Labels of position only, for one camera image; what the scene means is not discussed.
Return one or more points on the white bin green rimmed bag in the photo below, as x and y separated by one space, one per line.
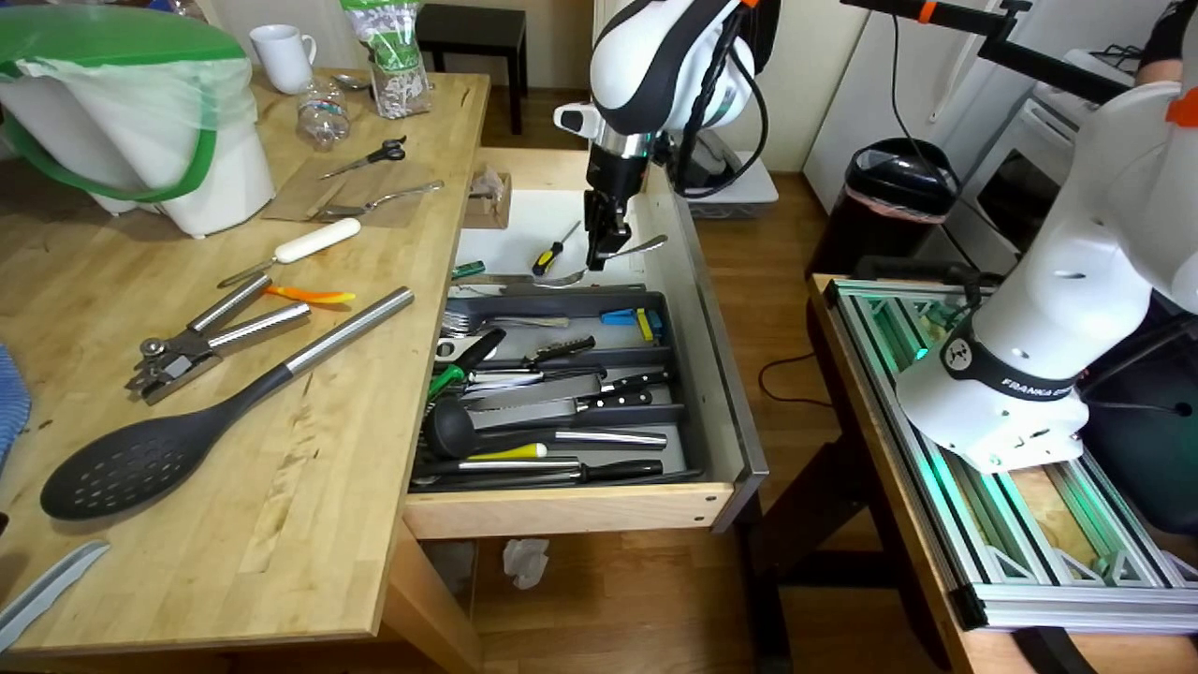
115 126

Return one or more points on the clear bag green contents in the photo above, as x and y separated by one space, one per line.
392 62

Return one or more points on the yellow black screwdriver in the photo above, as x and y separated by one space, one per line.
554 249

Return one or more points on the blue yellow small tool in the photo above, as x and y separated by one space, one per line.
634 325

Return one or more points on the black camera boom orange clamps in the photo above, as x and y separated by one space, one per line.
959 32

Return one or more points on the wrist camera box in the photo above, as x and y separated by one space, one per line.
576 121

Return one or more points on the open wooden drawer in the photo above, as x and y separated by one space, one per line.
585 351

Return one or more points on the clear glass jar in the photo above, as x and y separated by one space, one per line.
324 119

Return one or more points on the black cutlery organizer tray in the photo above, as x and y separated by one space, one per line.
563 389

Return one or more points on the grey bladed knife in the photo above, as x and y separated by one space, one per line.
42 595

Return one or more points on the black trash can pink liner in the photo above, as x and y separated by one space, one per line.
891 200

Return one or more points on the black stool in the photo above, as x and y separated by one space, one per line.
474 32

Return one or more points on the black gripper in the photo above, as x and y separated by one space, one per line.
616 182

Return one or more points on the crumpled white paper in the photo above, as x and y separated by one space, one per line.
525 564

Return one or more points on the white mug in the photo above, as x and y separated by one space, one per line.
284 59

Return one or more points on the dark bulky case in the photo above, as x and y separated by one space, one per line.
1147 424

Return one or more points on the small wooden block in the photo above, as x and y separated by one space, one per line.
488 200

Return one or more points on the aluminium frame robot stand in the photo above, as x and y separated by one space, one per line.
1034 501

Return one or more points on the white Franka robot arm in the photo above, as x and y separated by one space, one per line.
657 62

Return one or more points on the blue cloth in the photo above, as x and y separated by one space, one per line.
10 406

